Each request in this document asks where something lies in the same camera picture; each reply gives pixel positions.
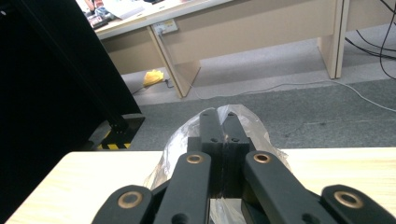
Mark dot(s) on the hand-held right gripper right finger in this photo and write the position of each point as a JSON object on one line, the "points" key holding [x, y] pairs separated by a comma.
{"points": [[236, 146]]}

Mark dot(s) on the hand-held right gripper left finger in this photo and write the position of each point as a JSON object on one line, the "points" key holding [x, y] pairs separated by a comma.
{"points": [[211, 146]]}

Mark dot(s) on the black stand base striped tape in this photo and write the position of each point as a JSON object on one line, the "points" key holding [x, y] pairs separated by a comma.
{"points": [[127, 124]]}

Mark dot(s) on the yellow cloth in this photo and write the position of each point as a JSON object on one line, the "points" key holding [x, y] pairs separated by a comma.
{"points": [[153, 77]]}

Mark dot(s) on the beige office desk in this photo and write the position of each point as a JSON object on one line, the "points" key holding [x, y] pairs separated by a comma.
{"points": [[243, 34], [367, 14]]}

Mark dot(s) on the white power socket panel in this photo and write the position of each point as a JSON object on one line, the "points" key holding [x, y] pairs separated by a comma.
{"points": [[165, 26]]}

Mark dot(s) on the white paper sheets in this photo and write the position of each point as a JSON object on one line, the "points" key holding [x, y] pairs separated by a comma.
{"points": [[124, 9]]}

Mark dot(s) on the clutter of small desk things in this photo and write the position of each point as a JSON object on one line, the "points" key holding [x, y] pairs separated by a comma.
{"points": [[98, 18]]}

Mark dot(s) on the black curtain panel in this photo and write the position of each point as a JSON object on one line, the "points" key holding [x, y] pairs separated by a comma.
{"points": [[46, 77]]}

